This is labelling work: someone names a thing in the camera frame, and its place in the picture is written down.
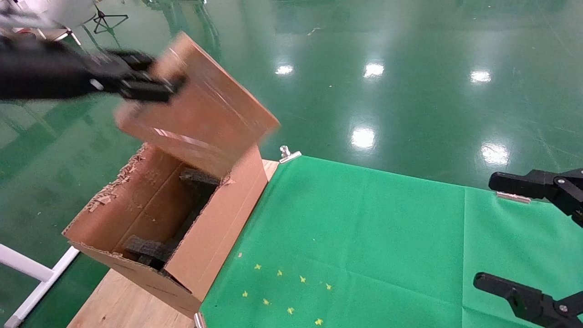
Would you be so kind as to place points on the white pipe table frame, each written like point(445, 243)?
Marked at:
point(27, 269)

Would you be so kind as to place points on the black tripod stand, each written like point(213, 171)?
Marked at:
point(104, 16)

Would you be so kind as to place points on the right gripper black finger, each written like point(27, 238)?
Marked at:
point(528, 300)
point(524, 183)

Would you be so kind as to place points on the brown wooden board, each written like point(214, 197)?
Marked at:
point(205, 114)

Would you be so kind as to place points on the green table cloth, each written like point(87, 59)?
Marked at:
point(364, 228)

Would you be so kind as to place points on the large open cardboard carton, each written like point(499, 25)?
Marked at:
point(218, 237)

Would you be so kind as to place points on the black foam insert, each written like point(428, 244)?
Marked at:
point(145, 248)
point(196, 177)

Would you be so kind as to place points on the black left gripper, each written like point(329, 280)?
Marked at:
point(45, 68)

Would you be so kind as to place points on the white pipe rack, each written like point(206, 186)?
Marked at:
point(73, 36)

